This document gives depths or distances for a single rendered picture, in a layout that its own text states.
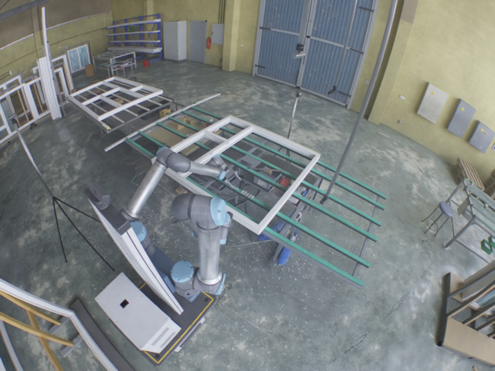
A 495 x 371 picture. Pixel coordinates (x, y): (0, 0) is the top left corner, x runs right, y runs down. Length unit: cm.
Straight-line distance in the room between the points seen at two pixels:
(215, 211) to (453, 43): 768
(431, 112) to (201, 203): 736
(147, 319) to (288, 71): 811
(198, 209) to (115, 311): 120
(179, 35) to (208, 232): 1079
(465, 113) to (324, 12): 535
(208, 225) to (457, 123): 767
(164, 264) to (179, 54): 1058
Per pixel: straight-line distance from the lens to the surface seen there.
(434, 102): 765
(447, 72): 780
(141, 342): 173
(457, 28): 794
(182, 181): 226
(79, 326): 288
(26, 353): 355
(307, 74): 816
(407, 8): 732
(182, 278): 137
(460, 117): 791
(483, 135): 835
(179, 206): 95
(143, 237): 163
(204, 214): 92
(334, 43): 772
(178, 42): 1138
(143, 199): 170
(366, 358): 293
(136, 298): 181
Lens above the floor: 247
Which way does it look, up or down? 44 degrees down
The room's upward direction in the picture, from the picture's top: 7 degrees clockwise
